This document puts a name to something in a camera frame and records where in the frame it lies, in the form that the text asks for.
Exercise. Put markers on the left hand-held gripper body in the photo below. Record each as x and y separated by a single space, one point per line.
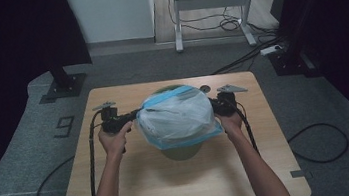
111 121

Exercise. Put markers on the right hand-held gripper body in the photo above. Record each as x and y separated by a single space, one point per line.
228 104

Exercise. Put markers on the white plastic bag blue edge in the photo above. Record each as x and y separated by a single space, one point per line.
175 118

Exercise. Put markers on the green plastic trash bin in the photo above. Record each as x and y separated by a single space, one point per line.
182 152

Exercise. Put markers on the person's right hand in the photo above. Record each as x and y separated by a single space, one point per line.
232 124

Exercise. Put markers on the person's left hand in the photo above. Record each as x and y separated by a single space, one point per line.
114 144

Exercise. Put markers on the black stand base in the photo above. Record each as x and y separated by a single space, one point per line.
67 86

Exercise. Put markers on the white power strip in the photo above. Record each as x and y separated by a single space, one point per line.
270 50

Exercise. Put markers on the black stand with slanted pole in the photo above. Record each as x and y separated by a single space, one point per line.
287 64

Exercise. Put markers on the grey tape strip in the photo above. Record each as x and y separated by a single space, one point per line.
299 173

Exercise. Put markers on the white cabinet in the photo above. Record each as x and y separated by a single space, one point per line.
111 11

